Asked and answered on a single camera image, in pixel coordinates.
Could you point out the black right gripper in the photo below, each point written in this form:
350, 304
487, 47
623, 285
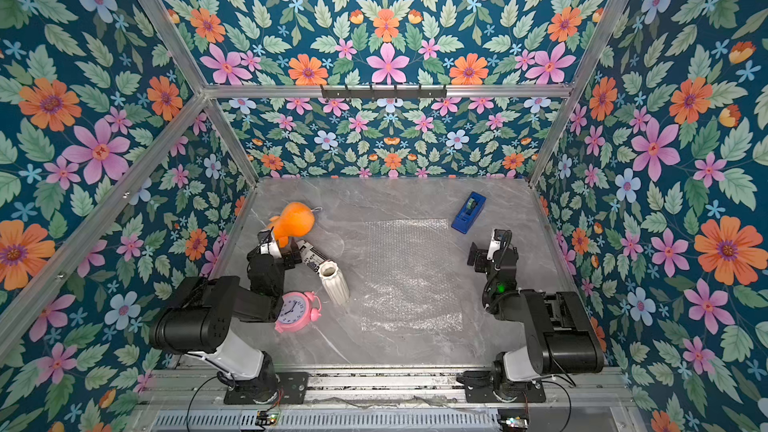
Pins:
501, 240

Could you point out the white ribbed ceramic vase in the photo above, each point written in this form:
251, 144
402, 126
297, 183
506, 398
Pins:
334, 282

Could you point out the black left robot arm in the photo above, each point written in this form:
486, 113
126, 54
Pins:
197, 320

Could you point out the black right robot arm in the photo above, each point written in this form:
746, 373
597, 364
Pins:
559, 339

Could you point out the black white patterned can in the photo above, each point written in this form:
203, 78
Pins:
311, 256

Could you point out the orange whale toy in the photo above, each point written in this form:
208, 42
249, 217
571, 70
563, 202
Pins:
295, 221

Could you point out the blue rectangular box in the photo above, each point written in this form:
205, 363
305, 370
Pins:
469, 212

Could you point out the pink alarm clock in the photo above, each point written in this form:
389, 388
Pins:
299, 310

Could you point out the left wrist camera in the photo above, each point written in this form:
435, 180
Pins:
268, 244

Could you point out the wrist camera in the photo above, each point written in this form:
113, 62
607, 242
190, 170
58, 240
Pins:
495, 244
268, 244

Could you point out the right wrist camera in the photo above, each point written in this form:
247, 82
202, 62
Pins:
495, 244

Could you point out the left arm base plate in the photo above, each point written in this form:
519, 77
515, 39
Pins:
284, 387

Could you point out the white perforated cable tray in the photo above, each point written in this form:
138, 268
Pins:
329, 420

